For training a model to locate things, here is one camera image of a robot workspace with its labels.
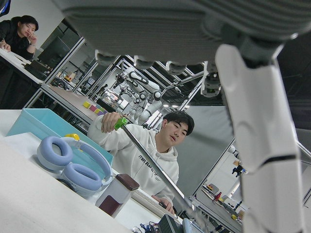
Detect yellow toy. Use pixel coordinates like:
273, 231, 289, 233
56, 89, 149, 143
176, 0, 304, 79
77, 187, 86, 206
64, 133, 81, 148

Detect clear jar with brown lid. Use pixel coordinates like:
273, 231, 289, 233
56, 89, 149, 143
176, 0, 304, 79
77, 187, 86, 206
95, 173, 140, 218

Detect gray ribbed box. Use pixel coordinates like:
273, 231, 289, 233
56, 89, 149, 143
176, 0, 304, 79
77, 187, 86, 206
157, 213, 183, 233

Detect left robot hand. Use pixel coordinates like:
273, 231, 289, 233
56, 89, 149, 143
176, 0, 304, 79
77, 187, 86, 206
52, 0, 311, 233

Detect black monitor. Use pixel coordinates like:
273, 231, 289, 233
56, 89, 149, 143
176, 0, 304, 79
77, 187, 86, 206
37, 36, 70, 69

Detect metal pole with green handle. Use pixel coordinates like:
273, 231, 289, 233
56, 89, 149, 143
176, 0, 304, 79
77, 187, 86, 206
114, 116, 207, 229

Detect light blue headphones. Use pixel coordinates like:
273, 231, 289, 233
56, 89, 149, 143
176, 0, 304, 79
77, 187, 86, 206
36, 135, 114, 199

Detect white humanoid robot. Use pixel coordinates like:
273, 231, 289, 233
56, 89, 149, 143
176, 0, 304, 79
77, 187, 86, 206
114, 67, 162, 128

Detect person in black jacket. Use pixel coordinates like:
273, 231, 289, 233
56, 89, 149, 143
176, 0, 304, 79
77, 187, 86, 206
0, 15, 39, 61

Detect light blue plastic bin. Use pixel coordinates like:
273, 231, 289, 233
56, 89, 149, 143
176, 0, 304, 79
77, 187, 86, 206
6, 108, 114, 170

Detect person in white hoodie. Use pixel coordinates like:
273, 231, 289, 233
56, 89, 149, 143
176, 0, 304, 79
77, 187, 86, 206
87, 111, 195, 216

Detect workbench with wooden top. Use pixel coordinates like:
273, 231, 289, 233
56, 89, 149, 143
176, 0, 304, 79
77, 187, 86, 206
40, 84, 117, 127

